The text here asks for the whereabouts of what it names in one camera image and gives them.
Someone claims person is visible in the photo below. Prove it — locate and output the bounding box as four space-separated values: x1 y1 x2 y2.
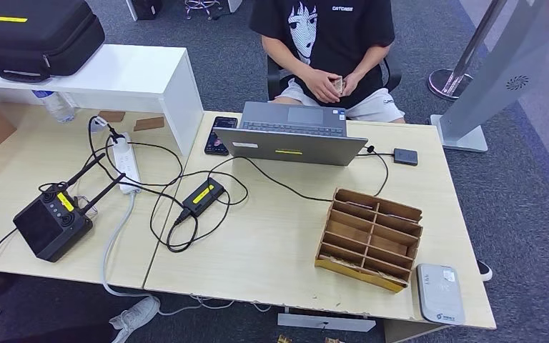
248 0 406 124

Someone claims grey laptop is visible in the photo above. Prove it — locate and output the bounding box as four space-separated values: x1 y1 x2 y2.
212 101 369 167

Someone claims clear plastic water bottle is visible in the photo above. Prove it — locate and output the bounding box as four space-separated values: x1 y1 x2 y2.
31 90 76 124

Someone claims grey white card reader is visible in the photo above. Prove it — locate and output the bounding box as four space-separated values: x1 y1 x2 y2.
415 263 466 327

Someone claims chrome chair base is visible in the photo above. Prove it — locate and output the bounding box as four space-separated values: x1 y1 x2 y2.
184 0 223 21

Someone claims chrome stanchion post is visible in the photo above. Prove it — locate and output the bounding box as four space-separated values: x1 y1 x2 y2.
427 0 510 102

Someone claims white power strip cable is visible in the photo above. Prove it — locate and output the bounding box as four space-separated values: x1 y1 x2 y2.
100 192 273 317

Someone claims small black box device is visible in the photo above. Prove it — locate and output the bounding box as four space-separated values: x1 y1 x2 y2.
392 147 420 167

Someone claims black adapter cable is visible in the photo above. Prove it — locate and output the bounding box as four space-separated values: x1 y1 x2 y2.
87 116 249 253

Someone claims black carrying case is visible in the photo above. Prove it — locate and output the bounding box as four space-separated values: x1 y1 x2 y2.
0 0 107 85

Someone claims white power strip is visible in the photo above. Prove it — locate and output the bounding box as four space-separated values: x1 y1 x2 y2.
111 132 142 195

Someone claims white desk shelf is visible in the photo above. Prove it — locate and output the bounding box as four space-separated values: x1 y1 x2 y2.
0 44 204 157

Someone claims black smartphone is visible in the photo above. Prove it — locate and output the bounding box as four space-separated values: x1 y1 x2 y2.
204 116 239 156

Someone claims black white shoe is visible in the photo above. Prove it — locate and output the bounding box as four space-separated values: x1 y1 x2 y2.
475 259 494 283

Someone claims white panel under desk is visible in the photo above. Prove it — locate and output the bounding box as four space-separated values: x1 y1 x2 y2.
277 312 377 333

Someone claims grey kiosk stand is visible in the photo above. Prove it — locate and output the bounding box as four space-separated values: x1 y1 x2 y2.
430 0 549 154

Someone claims white sneaker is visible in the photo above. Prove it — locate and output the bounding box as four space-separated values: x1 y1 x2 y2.
109 295 161 343

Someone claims person's left hand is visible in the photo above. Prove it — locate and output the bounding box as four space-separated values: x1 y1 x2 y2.
340 71 365 98

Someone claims black power adapter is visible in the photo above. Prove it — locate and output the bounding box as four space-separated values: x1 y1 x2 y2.
182 177 226 219

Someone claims black device cable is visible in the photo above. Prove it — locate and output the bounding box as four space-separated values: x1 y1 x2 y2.
207 145 395 204

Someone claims person's right hand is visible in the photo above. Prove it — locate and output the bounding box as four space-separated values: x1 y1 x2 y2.
301 67 342 104

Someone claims brown cardboard piece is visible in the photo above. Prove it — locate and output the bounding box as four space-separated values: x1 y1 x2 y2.
133 116 166 132
97 110 127 124

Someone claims clear plastic stand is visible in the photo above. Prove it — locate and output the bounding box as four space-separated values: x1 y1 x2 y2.
74 194 99 219

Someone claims black controller with antennas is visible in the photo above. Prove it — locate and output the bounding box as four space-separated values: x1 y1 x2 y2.
12 152 127 264

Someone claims wooden card organizer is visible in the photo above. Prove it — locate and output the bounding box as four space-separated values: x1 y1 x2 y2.
315 187 424 295

